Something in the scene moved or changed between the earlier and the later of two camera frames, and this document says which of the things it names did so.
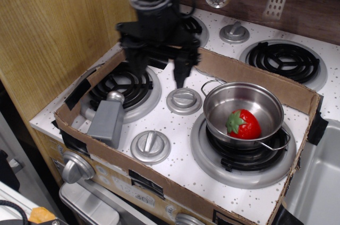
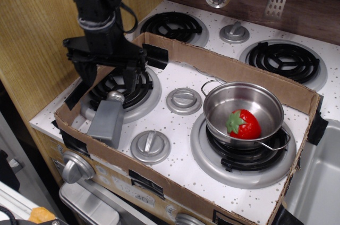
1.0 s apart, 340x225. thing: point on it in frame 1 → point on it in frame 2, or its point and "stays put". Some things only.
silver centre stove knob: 184,101 stays put
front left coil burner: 141,92 stays put
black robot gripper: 163,27 → 108,47
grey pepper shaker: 109,121 stays put
